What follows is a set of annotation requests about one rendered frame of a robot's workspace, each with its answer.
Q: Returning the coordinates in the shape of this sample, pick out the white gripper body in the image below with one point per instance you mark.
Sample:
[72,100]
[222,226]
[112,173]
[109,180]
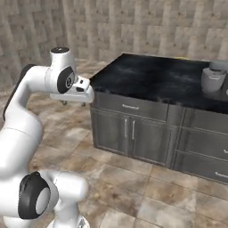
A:
[77,96]

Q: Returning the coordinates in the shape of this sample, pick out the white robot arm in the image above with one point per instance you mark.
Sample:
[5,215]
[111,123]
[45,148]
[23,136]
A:
[20,136]

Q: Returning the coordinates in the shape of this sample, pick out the grey cupboard door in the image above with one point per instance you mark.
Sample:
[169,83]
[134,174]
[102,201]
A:
[153,142]
[108,130]

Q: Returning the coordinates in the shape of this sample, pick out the wide grey drawer front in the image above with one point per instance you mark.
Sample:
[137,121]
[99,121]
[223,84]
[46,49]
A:
[148,109]

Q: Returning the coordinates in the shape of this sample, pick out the flat yellow object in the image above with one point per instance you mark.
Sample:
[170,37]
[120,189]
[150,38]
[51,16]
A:
[181,58]

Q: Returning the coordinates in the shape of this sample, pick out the grey round cooking appliance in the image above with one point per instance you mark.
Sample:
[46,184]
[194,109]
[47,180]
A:
[212,80]

